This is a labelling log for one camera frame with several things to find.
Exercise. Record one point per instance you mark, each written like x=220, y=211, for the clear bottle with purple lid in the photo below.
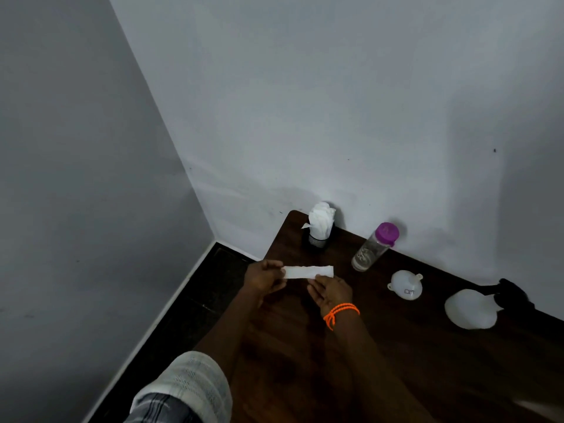
x=374, y=248

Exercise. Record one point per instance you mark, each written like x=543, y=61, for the white checked shirt sleeve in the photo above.
x=187, y=387

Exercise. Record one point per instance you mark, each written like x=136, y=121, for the person's right hand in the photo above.
x=332, y=295

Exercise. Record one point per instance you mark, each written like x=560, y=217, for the black cloth bundle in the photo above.
x=513, y=295

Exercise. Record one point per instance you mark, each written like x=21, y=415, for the person's right forearm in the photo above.
x=374, y=370

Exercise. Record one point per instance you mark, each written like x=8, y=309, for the black mesh tissue holder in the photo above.
x=318, y=240

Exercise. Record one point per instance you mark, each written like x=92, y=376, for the person's left fingers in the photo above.
x=275, y=269

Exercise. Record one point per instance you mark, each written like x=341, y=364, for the person's left hand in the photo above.
x=260, y=279

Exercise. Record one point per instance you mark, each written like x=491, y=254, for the white plastic funnel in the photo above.
x=406, y=285

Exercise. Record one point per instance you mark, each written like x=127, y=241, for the bunch of white tissues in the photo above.
x=321, y=220

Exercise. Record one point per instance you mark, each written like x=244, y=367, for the white tissue paper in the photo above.
x=308, y=272

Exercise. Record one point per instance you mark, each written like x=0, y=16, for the person's right fingers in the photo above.
x=320, y=284

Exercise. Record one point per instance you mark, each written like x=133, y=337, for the person's left forearm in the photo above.
x=224, y=330

